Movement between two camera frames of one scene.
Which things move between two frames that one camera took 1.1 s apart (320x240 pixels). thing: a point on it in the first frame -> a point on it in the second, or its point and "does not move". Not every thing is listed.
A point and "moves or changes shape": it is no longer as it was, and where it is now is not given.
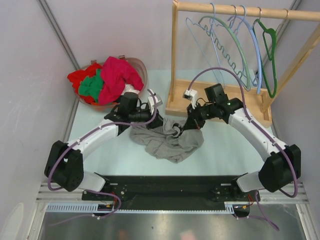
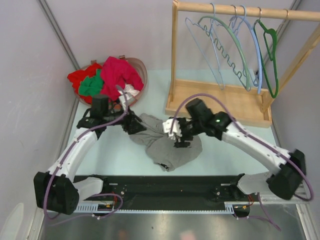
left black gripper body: x=150 y=126 -> x=126 y=125
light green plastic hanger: x=239 y=46 does not move
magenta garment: x=116 y=73 does not move
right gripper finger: x=181 y=129 -> x=181 y=144
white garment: x=129 y=88 does not move
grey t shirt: x=160 y=140 moves or changes shape
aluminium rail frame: x=285 y=216 does not move
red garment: x=76 y=76 does not move
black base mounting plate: x=170 y=192 does not move
